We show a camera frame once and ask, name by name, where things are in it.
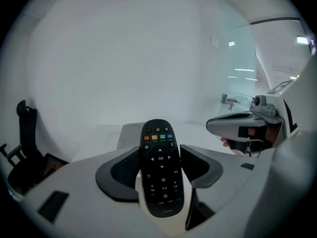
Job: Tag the person's right hand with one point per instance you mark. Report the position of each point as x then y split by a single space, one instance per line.
272 135

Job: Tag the white desk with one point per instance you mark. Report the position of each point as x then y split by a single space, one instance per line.
195 135

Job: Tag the black remote control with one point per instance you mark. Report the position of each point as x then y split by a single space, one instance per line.
162 167

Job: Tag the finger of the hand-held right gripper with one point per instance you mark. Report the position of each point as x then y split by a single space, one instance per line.
227 130
232 113

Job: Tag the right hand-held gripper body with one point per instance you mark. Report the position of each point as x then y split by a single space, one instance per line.
275 108

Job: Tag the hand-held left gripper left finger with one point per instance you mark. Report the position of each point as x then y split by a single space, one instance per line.
86 182

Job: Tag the frosted glass door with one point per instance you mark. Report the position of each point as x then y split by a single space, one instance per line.
240 71

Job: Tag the black office chair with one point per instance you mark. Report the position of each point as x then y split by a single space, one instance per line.
27 142

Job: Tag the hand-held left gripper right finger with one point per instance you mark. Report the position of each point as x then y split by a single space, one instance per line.
223 182

